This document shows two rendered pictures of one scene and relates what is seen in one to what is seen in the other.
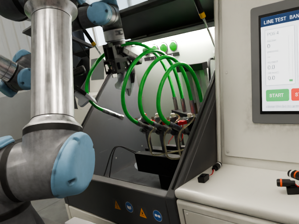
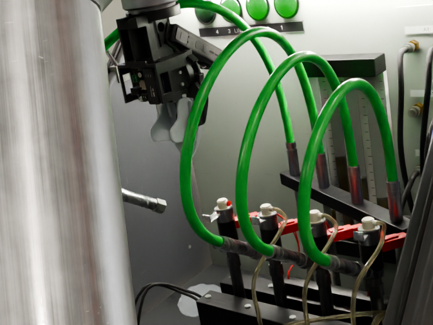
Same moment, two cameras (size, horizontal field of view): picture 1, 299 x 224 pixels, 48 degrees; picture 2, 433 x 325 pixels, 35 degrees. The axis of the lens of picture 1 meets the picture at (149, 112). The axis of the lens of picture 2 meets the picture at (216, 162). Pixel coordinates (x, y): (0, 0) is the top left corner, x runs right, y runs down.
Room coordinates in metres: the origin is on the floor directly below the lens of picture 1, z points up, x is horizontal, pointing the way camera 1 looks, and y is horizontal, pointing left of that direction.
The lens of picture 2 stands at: (0.39, 0.12, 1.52)
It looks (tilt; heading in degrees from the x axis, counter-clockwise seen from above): 18 degrees down; 354
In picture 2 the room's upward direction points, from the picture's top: 11 degrees counter-clockwise
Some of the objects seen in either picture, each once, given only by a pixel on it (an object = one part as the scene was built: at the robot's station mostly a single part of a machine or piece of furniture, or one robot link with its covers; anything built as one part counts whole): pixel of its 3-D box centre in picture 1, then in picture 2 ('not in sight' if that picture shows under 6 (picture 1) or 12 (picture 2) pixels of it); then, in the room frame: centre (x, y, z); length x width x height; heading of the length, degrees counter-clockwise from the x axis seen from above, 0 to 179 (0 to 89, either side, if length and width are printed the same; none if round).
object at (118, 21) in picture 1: (109, 15); not in sight; (1.31, 0.07, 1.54); 0.09 x 0.08 x 0.11; 169
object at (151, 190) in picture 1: (112, 199); not in sight; (1.19, 0.20, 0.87); 0.62 x 0.04 x 0.16; 43
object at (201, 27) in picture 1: (172, 34); not in sight; (1.53, -0.17, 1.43); 0.54 x 0.03 x 0.02; 43
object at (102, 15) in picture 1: (97, 14); not in sight; (1.21, 0.11, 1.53); 0.11 x 0.11 x 0.08; 79
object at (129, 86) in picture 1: (126, 84); (183, 131); (1.30, 0.07, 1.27); 0.06 x 0.03 x 0.09; 133
